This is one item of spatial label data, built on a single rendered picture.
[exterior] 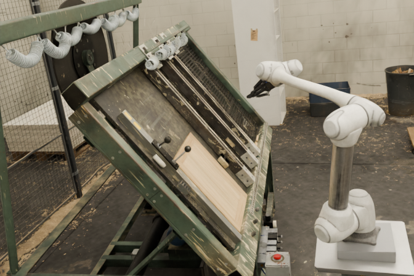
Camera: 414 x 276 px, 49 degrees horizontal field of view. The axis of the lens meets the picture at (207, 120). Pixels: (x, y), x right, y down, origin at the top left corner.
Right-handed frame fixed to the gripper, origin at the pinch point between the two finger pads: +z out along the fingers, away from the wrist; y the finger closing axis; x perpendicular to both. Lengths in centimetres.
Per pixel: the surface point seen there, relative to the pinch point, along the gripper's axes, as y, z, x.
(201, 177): -46, 21, 36
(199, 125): -6.5, 37.1, 16.3
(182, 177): -49, 9, 58
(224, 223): -76, 9, 36
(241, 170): -39, 37, -10
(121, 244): -61, 179, 13
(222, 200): -61, 21, 24
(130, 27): 355, 440, -194
